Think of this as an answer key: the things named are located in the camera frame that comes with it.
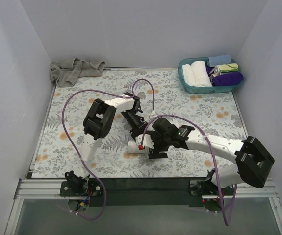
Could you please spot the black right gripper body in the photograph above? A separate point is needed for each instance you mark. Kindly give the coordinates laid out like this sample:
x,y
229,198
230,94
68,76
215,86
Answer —
x,y
157,152

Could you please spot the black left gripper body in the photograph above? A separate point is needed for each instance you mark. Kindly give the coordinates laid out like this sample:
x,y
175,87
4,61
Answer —
x,y
139,126

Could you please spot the white towel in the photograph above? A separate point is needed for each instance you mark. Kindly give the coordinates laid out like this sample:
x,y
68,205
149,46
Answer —
x,y
188,75
133,149
200,74

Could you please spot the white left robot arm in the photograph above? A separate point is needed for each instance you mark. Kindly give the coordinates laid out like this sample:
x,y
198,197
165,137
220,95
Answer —
x,y
97,124

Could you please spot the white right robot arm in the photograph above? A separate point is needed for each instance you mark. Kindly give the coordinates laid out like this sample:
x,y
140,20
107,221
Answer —
x,y
251,161

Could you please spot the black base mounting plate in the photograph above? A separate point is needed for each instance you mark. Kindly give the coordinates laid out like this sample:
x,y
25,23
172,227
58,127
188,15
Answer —
x,y
146,191

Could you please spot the floral patterned table mat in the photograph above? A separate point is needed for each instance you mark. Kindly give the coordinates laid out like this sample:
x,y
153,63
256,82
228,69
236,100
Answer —
x,y
158,90

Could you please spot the teal plastic basket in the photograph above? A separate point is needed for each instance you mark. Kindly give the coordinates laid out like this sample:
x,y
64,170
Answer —
x,y
202,90

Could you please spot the crumpled grey towel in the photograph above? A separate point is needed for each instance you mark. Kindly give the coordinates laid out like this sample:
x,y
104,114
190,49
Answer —
x,y
67,73

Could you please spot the rolled green striped towel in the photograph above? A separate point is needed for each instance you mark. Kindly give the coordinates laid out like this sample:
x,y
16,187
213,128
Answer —
x,y
225,68

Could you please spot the rolled light blue towel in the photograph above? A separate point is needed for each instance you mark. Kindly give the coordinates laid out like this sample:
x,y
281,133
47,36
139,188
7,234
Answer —
x,y
217,60

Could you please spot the rolled purple towel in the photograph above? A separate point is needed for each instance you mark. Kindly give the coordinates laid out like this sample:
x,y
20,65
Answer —
x,y
226,79

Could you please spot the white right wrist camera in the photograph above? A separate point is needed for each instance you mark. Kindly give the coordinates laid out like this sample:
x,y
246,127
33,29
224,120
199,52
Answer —
x,y
143,141

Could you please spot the aluminium frame rail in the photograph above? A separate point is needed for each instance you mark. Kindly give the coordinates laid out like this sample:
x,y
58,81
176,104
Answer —
x,y
142,206

